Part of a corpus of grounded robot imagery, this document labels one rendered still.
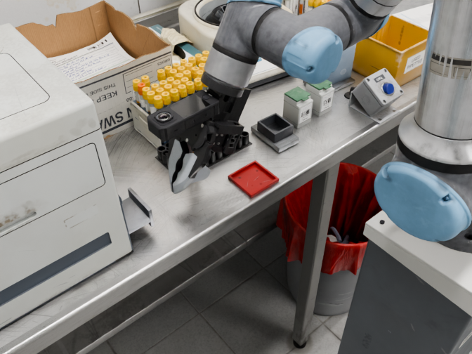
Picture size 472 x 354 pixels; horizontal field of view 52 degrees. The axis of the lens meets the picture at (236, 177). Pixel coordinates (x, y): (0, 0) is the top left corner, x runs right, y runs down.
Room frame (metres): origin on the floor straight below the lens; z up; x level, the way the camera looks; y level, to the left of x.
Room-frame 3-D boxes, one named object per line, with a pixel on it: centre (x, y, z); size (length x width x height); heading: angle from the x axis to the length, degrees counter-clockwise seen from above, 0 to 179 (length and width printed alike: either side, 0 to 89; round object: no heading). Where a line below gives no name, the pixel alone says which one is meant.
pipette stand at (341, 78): (0.98, -0.22, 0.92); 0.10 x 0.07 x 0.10; 124
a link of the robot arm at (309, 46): (0.64, -0.10, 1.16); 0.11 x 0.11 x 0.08; 43
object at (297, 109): (0.84, -0.13, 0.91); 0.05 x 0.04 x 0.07; 39
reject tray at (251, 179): (0.66, -0.03, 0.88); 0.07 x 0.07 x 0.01; 39
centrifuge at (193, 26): (1.12, -0.02, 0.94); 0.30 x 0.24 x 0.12; 30
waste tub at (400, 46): (1.04, -0.37, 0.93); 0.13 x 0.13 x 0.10; 38
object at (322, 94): (0.88, -0.18, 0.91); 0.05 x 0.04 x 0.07; 39
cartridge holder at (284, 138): (0.79, -0.08, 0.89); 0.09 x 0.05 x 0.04; 36
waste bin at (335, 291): (1.02, -0.30, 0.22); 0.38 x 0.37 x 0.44; 129
